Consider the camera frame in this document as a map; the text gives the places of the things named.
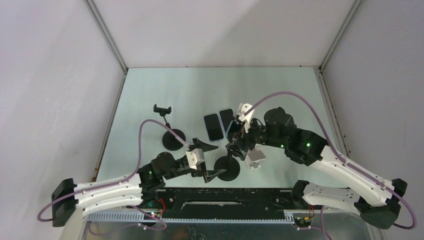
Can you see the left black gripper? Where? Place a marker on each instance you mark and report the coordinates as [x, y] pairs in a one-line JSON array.
[[208, 175]]

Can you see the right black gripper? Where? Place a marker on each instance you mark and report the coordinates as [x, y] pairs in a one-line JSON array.
[[245, 134]]

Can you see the black gooseneck phone stand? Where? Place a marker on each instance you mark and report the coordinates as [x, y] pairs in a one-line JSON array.
[[230, 166]]

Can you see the light blue phone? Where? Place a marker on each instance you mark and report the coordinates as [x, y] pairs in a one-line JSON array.
[[226, 117]]

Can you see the black round-base phone stand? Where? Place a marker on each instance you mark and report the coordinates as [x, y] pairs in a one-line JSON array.
[[169, 140]]

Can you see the teal phone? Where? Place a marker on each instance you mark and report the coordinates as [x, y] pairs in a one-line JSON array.
[[232, 129]]

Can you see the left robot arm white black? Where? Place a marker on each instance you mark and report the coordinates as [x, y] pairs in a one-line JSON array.
[[132, 189]]

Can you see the white flat phone stand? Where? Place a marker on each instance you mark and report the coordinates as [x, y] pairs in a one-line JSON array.
[[253, 159]]

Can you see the left controller board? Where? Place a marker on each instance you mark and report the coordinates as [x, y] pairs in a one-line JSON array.
[[153, 217]]

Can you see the controller board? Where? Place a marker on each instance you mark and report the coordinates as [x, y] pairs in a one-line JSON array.
[[303, 222], [153, 217]]

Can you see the right controller board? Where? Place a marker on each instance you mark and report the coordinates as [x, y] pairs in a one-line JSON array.
[[303, 222]]

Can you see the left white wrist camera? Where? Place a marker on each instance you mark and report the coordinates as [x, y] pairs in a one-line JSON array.
[[195, 157]]

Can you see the grey slotted cable duct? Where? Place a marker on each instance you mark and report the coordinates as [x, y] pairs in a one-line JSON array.
[[136, 216]]

